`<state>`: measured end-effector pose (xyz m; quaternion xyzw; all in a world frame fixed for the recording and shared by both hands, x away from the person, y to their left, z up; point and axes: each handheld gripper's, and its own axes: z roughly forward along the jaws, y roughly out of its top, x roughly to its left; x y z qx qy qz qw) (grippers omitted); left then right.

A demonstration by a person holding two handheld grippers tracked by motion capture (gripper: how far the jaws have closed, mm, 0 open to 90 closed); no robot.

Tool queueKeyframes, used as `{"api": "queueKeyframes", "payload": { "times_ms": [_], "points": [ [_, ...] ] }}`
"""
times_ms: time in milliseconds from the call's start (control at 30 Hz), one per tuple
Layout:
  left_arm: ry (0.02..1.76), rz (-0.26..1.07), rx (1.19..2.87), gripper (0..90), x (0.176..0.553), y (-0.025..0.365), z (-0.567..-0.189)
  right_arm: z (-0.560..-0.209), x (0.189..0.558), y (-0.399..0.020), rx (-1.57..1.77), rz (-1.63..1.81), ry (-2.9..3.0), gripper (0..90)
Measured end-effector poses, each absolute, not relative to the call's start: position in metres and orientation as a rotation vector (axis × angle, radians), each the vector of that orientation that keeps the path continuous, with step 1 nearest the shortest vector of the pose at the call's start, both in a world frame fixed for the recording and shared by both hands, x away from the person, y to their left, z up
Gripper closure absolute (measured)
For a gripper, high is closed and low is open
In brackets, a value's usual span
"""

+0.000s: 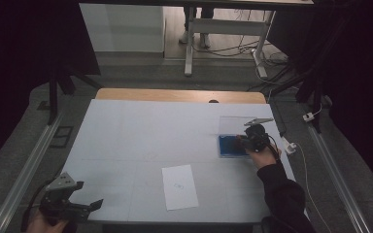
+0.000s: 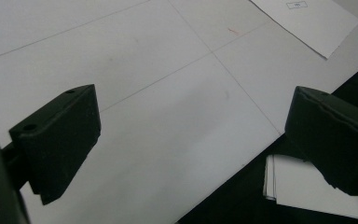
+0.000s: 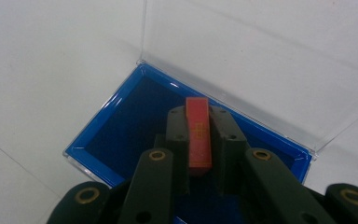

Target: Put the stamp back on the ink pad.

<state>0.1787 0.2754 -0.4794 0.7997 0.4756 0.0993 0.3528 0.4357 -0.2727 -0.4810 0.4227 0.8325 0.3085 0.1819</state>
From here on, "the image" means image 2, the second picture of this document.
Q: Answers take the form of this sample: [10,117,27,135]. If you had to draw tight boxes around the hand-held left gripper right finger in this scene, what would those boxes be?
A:
[283,86,358,198]

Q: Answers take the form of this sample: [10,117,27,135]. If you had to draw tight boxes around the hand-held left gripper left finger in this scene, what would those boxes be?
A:
[8,83,102,206]

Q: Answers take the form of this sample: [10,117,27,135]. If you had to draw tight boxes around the stack of white papers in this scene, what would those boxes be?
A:
[262,153,358,222]

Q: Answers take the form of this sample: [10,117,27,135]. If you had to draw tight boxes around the white paper sheet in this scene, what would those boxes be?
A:
[249,0,358,60]

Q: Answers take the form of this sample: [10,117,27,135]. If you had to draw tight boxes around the white table cover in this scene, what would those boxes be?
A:
[0,0,358,224]

